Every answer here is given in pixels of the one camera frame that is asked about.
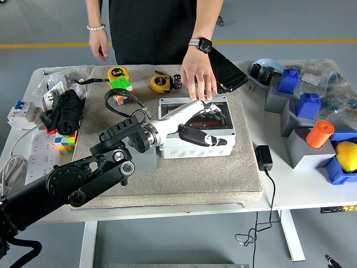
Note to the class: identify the black cylinder capacitor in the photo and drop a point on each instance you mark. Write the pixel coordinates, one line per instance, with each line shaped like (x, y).
(177, 82)
(266, 76)
(256, 70)

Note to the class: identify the blue plastic bin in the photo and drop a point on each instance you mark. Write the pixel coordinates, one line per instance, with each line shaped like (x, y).
(336, 173)

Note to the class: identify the clear bags of parts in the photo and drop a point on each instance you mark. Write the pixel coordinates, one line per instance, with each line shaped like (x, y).
(334, 89)

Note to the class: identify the light blue bowl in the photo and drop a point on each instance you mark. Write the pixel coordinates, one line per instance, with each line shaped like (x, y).
(267, 64)

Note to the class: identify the person's right forearm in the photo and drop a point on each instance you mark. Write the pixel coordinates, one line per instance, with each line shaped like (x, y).
(95, 11)

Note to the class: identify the blue bottle-shaped block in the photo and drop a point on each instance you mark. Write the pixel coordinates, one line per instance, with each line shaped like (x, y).
(308, 107)
(288, 82)

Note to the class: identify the black smart watch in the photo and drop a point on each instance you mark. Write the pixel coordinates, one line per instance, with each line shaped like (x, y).
(205, 45)

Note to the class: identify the white purple relay module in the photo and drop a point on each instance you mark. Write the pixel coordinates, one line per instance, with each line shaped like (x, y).
(51, 96)

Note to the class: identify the black cloth bundle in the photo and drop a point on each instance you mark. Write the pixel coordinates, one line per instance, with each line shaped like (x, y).
(67, 111)

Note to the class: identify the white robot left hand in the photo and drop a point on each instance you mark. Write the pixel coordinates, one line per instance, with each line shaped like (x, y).
(178, 117)

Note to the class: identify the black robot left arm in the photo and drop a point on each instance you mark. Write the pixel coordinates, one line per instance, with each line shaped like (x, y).
(69, 178)

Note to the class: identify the person's right hand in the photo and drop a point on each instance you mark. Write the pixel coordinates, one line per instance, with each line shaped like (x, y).
(99, 43)

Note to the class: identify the yellow lemon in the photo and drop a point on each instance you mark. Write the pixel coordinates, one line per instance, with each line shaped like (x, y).
(347, 156)

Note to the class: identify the black table control panel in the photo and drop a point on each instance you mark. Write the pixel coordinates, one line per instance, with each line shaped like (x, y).
(329, 210)

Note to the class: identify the colourful puzzle cube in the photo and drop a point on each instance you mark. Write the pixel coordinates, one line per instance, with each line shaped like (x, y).
(65, 142)
(120, 83)

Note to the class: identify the blue white circuit breaker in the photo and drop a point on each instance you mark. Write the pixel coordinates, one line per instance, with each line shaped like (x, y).
(22, 111)

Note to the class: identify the small metal bolt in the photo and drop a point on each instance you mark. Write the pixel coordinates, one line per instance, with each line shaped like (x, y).
(251, 88)

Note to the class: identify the yellow tape measure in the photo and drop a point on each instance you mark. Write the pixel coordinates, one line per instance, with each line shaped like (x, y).
(160, 82)
(117, 73)

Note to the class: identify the white power strip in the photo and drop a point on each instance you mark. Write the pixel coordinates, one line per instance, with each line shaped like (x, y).
(39, 153)

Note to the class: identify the white table leg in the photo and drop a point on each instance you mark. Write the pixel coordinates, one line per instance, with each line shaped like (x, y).
(293, 240)
(87, 245)

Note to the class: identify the clear plastic bag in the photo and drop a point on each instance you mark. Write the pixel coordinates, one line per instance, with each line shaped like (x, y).
(55, 75)

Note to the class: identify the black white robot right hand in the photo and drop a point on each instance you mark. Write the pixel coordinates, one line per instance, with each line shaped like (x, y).
(332, 263)

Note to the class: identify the grey junction box with lid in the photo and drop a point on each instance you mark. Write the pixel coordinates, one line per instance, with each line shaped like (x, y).
(195, 150)

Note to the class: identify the person's left forearm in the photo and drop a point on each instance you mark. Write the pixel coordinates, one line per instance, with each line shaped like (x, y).
(207, 19)

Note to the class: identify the person's torso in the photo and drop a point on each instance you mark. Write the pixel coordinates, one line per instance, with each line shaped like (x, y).
(153, 30)

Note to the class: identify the black power adapter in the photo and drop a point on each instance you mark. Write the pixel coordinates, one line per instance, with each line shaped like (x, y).
(263, 157)

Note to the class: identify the person's left hand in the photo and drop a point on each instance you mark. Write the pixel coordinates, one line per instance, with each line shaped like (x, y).
(198, 69)

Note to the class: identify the grey-brown mat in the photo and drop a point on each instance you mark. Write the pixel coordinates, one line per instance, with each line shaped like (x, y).
(195, 181)

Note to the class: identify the grey holder block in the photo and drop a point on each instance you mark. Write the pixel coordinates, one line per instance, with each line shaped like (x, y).
(274, 102)
(287, 123)
(299, 150)
(147, 159)

